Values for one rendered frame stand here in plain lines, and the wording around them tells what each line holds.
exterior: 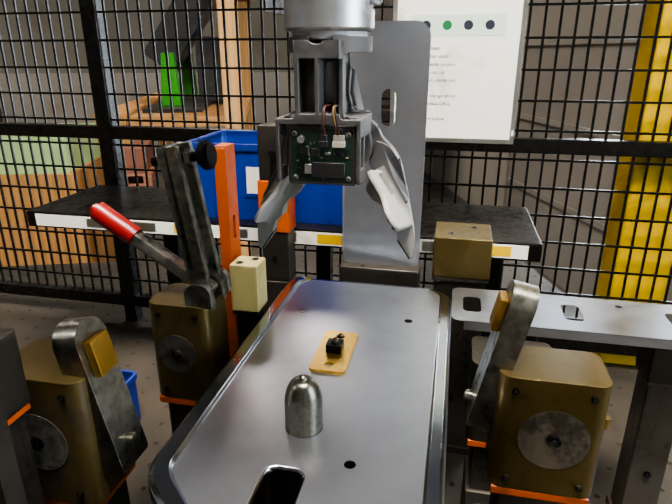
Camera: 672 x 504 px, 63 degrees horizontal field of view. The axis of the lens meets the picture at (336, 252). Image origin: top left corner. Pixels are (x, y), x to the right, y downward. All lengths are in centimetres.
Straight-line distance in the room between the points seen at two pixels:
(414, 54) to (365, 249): 28
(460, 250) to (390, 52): 28
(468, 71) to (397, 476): 76
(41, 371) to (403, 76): 55
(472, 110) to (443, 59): 10
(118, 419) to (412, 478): 24
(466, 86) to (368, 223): 36
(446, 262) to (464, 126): 34
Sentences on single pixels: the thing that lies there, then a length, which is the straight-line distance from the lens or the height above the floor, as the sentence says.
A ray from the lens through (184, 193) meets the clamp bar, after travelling 56.
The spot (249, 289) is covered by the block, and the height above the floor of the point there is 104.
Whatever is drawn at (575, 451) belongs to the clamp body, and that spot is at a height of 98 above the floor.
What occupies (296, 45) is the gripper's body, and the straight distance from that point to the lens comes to 45.
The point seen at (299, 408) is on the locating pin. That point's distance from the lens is 46.
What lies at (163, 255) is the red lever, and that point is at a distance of 61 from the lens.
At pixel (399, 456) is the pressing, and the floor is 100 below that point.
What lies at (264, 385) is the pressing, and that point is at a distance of 54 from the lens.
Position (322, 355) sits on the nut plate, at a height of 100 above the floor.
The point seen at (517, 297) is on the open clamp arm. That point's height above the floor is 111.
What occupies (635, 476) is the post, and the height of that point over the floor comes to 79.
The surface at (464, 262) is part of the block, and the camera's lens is 78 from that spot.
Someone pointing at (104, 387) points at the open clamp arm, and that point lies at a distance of 48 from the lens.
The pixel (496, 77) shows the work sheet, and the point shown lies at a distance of 105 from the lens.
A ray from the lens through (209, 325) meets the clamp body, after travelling 60.
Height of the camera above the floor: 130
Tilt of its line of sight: 20 degrees down
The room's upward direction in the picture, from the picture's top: straight up
